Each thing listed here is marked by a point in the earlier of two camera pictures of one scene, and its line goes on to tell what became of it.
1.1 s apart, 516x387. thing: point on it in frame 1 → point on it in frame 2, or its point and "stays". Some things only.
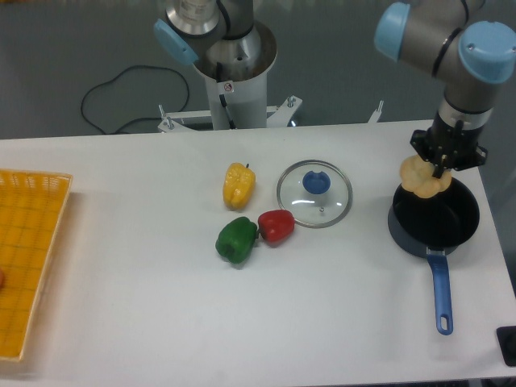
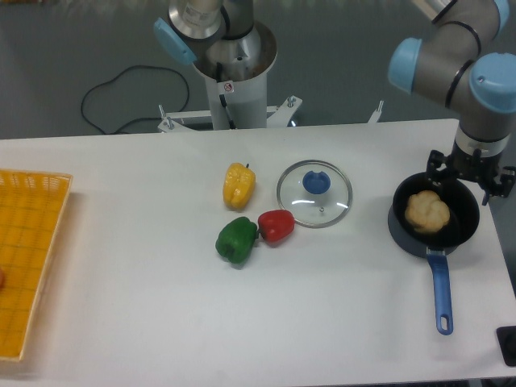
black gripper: x=446 y=147 → x=488 y=172
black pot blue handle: x=434 y=225 stays
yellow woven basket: x=31 y=206 stays
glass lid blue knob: x=318 y=193 stays
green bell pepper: x=235 y=240 stays
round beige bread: x=416 y=176 → x=426 y=212
